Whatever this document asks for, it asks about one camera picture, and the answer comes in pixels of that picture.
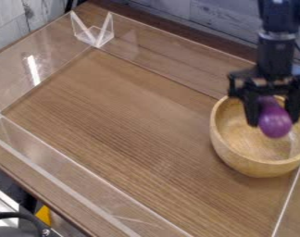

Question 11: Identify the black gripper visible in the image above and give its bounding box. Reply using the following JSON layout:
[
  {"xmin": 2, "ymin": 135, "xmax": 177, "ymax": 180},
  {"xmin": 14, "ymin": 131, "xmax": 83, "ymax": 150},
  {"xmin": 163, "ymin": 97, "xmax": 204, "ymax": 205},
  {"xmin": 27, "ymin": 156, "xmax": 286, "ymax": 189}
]
[{"xmin": 228, "ymin": 38, "xmax": 300, "ymax": 127}]

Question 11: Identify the clear acrylic corner bracket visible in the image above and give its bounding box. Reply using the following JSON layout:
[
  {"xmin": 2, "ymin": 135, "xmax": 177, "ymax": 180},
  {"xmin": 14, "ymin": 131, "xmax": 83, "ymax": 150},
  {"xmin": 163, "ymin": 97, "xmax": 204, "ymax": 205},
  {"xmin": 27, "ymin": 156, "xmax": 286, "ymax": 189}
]
[{"xmin": 70, "ymin": 11, "xmax": 114, "ymax": 48}]

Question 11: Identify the yellow black device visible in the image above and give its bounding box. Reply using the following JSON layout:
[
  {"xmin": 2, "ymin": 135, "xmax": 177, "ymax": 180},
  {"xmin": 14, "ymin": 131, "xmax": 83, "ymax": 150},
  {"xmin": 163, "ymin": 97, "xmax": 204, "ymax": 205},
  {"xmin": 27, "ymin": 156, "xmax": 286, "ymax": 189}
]
[{"xmin": 33, "ymin": 205, "xmax": 89, "ymax": 237}]

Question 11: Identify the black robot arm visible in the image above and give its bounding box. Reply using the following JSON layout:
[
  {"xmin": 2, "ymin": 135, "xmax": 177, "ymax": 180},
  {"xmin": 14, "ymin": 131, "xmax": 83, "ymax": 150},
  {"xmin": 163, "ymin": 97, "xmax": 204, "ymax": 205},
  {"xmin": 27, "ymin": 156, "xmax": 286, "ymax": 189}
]
[{"xmin": 228, "ymin": 0, "xmax": 300, "ymax": 127}]

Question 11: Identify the purple toy eggplant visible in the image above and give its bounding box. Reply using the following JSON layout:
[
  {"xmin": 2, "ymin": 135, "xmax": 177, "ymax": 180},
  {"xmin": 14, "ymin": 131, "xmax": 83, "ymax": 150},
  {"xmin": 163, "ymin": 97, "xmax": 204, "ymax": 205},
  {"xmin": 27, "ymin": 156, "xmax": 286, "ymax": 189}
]
[{"xmin": 258, "ymin": 96, "xmax": 292, "ymax": 139}]

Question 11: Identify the brown wooden bowl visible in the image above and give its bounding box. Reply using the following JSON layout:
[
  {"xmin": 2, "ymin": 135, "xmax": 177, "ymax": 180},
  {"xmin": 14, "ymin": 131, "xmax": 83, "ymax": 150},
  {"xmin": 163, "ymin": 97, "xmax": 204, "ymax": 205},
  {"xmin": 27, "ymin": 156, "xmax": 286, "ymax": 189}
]
[{"xmin": 209, "ymin": 96, "xmax": 300, "ymax": 178}]

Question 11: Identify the clear acrylic tray wall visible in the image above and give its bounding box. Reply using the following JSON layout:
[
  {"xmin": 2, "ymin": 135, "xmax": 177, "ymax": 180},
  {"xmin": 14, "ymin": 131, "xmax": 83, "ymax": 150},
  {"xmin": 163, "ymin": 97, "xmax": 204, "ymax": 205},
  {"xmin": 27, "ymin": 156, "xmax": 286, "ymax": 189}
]
[{"xmin": 0, "ymin": 114, "xmax": 192, "ymax": 237}]

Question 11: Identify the black cable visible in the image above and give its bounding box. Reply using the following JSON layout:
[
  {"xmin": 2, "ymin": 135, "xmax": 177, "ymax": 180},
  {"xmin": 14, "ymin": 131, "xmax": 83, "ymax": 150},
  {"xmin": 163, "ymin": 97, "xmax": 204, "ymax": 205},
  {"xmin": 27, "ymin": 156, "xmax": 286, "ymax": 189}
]
[{"xmin": 0, "ymin": 212, "xmax": 46, "ymax": 237}]

